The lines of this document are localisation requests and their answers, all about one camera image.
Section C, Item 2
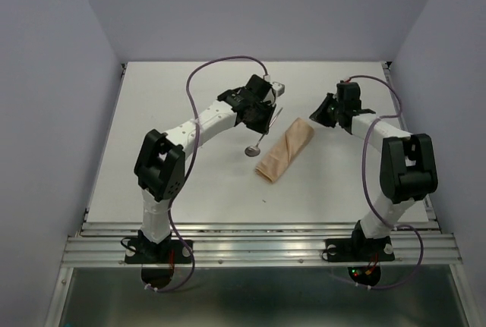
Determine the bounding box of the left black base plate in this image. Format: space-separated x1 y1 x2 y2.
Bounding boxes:
120 237 191 265

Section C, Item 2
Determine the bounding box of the orange cloth napkin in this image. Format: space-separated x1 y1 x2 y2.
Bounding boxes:
255 118 314 184

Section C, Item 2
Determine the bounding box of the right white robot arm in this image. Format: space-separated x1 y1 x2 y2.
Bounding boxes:
310 81 438 259

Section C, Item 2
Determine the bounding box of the silver metal spoon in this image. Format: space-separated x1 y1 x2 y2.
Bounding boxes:
244 130 270 158

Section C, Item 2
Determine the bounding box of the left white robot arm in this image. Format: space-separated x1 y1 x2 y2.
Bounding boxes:
134 74 285 262

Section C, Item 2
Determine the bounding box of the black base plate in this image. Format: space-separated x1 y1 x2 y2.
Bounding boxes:
321 237 395 263
120 237 191 265

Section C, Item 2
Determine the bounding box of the aluminium frame rail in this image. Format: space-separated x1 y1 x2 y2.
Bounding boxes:
62 222 462 268

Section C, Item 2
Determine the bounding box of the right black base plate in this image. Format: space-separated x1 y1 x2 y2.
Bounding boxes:
321 237 395 263

